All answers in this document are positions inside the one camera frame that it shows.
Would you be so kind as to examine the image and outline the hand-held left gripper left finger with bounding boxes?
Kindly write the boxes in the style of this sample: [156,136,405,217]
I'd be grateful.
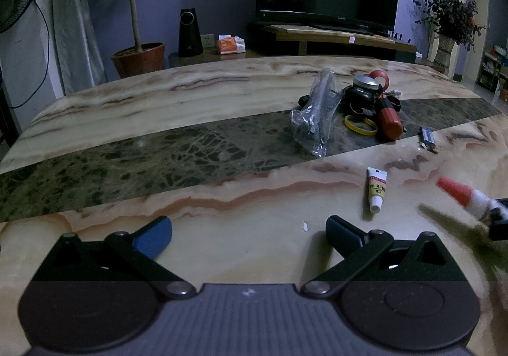
[32,216,197,298]

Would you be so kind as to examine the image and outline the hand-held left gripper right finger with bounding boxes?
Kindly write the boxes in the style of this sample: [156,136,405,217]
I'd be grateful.
[300,215,469,298]

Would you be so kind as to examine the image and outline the white glue bottle red cap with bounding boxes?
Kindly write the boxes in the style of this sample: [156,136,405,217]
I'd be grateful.
[436,177,498,224]

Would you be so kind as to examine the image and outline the clear plastic bag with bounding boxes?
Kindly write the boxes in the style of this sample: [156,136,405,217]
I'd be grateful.
[291,68,343,159]

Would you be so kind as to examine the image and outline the small white ointment tube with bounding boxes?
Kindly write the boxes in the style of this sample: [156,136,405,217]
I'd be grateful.
[366,166,388,214]

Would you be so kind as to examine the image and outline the small blue battery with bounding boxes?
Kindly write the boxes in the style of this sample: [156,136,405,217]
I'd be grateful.
[419,126,438,154]

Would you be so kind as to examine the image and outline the yellow rubber band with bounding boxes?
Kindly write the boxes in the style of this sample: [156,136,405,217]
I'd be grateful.
[344,114,379,138]

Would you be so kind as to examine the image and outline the red cylinder with black end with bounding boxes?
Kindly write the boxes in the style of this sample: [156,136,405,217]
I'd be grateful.
[374,97,403,141]

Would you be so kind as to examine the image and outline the cluttered storage shelf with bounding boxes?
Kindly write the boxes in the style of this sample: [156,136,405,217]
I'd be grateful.
[477,43,508,103]

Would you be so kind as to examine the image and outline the silver metal wrench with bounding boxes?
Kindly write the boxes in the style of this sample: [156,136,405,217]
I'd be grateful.
[311,72,336,135]

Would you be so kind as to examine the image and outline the black gadget with metal cap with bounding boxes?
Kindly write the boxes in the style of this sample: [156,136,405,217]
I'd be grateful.
[342,76,382,115]

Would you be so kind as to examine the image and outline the pale flower vase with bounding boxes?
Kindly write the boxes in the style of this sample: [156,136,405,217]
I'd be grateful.
[433,34,457,68]

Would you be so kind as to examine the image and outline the terracotta plant pot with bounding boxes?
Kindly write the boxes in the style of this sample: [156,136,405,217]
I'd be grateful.
[110,42,167,79]

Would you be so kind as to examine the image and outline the low dark wooden cabinet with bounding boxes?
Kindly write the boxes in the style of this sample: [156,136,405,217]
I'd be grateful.
[168,48,263,69]

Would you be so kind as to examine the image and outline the wooden television stand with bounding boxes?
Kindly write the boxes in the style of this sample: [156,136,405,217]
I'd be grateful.
[248,22,418,62]

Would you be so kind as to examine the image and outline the dark leafy plant in vase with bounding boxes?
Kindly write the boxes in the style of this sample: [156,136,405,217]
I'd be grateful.
[411,0,486,52]

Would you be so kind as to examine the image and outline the orange tissue pack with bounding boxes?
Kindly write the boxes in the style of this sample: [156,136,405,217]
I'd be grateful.
[217,34,246,56]

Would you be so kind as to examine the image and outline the black speaker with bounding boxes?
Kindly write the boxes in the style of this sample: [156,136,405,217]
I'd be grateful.
[178,8,204,58]

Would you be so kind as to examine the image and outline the translucent grey curtain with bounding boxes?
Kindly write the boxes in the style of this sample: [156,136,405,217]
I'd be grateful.
[51,0,109,96]

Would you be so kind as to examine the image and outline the black fan cable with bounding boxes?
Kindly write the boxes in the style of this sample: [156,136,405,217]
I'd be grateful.
[6,0,51,109]

